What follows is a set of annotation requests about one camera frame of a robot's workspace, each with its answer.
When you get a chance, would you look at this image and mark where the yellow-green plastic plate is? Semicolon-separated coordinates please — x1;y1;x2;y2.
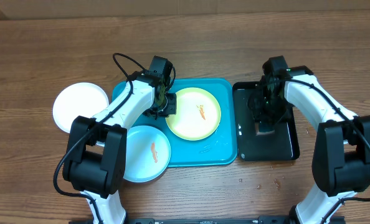
166;87;221;141

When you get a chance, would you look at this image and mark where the white plastic plate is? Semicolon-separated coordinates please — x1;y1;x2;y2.
52;82;109;133

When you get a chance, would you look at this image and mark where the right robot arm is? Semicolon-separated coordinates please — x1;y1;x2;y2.
249;56;370;223

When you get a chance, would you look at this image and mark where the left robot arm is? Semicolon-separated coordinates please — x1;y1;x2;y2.
53;56;176;223

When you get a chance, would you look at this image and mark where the black rectangular water tray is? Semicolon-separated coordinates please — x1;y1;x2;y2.
232;82;300;162

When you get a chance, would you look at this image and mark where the teal plastic serving tray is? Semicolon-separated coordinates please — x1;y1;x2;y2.
108;77;238;168

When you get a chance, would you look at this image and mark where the light blue plastic plate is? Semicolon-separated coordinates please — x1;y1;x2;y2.
123;126;171;183

